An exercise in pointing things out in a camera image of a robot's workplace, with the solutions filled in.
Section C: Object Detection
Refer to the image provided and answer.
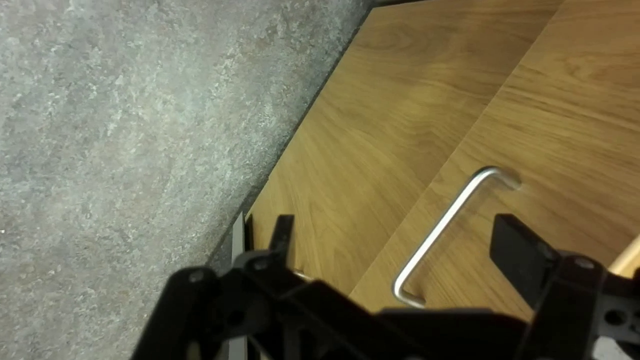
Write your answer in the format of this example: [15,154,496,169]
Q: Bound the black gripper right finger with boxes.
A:
[490,214,560,308]

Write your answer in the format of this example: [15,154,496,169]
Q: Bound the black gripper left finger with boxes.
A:
[268,214,294,267]

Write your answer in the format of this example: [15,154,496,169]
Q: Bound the wooden top drawer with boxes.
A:
[353,0,640,319]

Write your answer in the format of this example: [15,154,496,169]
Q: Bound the wooden drawer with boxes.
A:
[251,0,562,292]
[353,0,640,319]

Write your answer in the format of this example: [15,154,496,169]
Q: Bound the wooden lower drawer front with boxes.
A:
[251,0,562,292]

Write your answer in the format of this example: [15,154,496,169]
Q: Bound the silver drawer handle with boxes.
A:
[390,165,522,310]

